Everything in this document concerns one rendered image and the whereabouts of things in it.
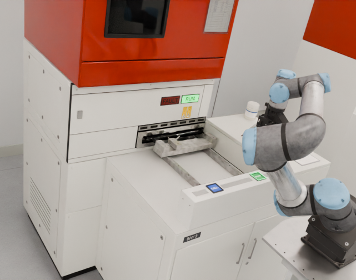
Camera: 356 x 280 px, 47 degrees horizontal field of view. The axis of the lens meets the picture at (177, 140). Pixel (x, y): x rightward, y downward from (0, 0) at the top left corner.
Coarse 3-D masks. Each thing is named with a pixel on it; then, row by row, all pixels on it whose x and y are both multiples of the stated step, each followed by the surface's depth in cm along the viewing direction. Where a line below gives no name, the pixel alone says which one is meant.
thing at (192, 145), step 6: (198, 138) 228; (204, 138) 229; (168, 144) 215; (186, 144) 219; (192, 144) 220; (198, 144) 221; (204, 144) 223; (210, 144) 225; (156, 150) 210; (174, 150) 211; (180, 150) 213; (186, 150) 216; (192, 150) 218; (198, 150) 221; (162, 156) 208
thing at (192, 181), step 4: (168, 156) 210; (164, 160) 212; (168, 160) 209; (172, 160) 208; (172, 164) 206; (176, 164) 204; (176, 168) 204; (180, 168) 202; (180, 172) 201; (184, 172) 199; (184, 176) 199; (188, 176) 197; (188, 180) 197; (192, 180) 194; (196, 180) 195; (192, 184) 195; (196, 184) 192; (200, 184) 192
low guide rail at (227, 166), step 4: (208, 148) 226; (204, 152) 227; (208, 152) 224; (212, 152) 223; (212, 156) 222; (216, 156) 219; (216, 160) 220; (220, 160) 217; (224, 160) 217; (220, 164) 217; (224, 164) 215; (228, 164) 214; (228, 168) 213; (232, 168) 211; (232, 172) 211; (236, 172) 208
